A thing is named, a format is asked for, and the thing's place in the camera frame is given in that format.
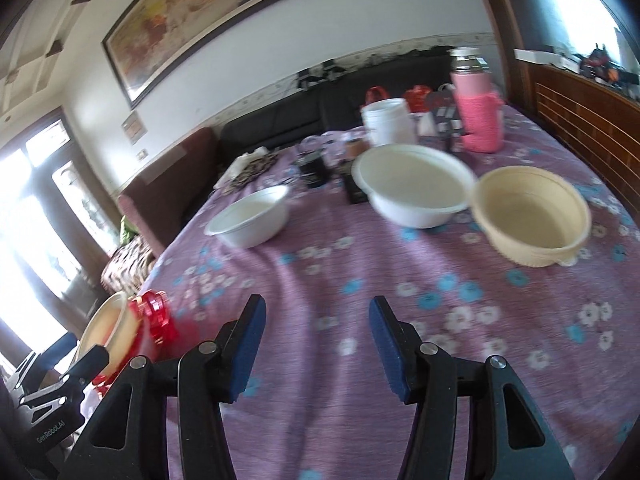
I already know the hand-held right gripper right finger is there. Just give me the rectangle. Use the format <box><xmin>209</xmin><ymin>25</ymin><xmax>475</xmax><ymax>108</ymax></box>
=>
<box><xmin>369</xmin><ymin>296</ymin><xmax>576</xmax><ymax>480</ymax></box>

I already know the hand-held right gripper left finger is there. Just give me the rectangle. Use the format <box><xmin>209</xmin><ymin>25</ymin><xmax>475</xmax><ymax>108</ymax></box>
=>
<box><xmin>64</xmin><ymin>294</ymin><xmax>267</xmax><ymax>480</ymax></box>

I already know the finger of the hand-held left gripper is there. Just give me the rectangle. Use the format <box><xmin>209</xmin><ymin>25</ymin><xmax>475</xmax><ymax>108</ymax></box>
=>
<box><xmin>20</xmin><ymin>346</ymin><xmax>111</xmax><ymax>411</ymax></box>
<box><xmin>37</xmin><ymin>332</ymin><xmax>80</xmax><ymax>368</ymax></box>

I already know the wide beige patterned bowl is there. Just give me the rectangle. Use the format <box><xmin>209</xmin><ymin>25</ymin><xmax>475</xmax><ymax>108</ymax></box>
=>
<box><xmin>79</xmin><ymin>291</ymin><xmax>142</xmax><ymax>376</ymax></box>

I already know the red glass plate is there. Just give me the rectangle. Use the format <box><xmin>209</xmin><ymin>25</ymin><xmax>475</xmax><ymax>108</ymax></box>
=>
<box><xmin>95</xmin><ymin>289</ymin><xmax>198</xmax><ymax>398</ymax></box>

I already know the small white bowl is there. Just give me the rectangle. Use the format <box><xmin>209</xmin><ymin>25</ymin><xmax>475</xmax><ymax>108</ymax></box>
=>
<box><xmin>204</xmin><ymin>185</ymin><xmax>291</xmax><ymax>249</ymax></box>

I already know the large white bowl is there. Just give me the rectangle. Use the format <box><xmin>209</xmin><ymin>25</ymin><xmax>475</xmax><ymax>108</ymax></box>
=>
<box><xmin>351</xmin><ymin>144</ymin><xmax>478</xmax><ymax>229</ymax></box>

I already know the deep beige ribbed bowl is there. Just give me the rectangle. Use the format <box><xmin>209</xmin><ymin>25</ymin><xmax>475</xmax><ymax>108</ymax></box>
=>
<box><xmin>471</xmin><ymin>166</ymin><xmax>592</xmax><ymax>268</ymax></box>

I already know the tiger print blanket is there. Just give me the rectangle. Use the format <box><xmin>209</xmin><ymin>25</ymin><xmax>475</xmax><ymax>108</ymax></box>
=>
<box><xmin>101</xmin><ymin>237</ymin><xmax>156</xmax><ymax>306</ymax></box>

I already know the purple floral tablecloth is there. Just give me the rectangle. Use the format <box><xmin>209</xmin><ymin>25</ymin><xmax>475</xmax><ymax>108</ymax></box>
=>
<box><xmin>145</xmin><ymin>102</ymin><xmax>640</xmax><ymax>480</ymax></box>

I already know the wooden glass door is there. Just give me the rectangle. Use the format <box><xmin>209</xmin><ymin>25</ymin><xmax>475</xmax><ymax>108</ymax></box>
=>
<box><xmin>0</xmin><ymin>107</ymin><xmax>123</xmax><ymax>361</ymax></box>

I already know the dark bottle with cork cap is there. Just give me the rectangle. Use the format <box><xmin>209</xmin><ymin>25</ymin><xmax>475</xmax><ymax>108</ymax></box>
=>
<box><xmin>342</xmin><ymin>139</ymin><xmax>371</xmax><ymax>205</ymax></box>

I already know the leopard print cloth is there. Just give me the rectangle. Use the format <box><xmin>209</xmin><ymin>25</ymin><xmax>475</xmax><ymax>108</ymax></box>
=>
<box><xmin>215</xmin><ymin>152</ymin><xmax>278</xmax><ymax>193</ymax></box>

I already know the brown armchair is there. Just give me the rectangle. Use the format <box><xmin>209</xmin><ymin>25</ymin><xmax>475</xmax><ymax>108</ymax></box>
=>
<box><xmin>117</xmin><ymin>127</ymin><xmax>221</xmax><ymax>256</ymax></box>

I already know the white plastic jar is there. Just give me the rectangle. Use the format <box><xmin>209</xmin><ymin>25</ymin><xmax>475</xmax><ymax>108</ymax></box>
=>
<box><xmin>361</xmin><ymin>98</ymin><xmax>418</xmax><ymax>148</ymax></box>

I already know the black leather sofa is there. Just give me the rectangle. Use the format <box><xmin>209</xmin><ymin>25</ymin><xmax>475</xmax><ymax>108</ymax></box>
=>
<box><xmin>220</xmin><ymin>52</ymin><xmax>458</xmax><ymax>153</ymax></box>

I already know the small framed picture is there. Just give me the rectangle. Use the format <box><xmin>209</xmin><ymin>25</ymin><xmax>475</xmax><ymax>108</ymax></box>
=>
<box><xmin>121</xmin><ymin>111</ymin><xmax>148</xmax><ymax>145</ymax></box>

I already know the pink thermos with knitted sleeve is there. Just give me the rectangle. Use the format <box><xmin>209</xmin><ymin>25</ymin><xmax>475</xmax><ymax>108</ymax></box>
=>
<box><xmin>448</xmin><ymin>47</ymin><xmax>505</xmax><ymax>153</ymax></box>

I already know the wooden partition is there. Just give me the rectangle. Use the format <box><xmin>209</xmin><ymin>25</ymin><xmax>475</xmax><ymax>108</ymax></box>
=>
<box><xmin>467</xmin><ymin>0</ymin><xmax>640</xmax><ymax>181</ymax></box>

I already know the large framed painting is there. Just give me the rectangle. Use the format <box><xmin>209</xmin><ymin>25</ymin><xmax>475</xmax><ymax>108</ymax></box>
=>
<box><xmin>101</xmin><ymin>0</ymin><xmax>304</xmax><ymax>110</ymax></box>

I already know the white flat box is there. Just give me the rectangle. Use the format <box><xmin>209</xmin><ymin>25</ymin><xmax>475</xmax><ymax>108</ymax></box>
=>
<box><xmin>513</xmin><ymin>49</ymin><xmax>581</xmax><ymax>68</ymax></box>

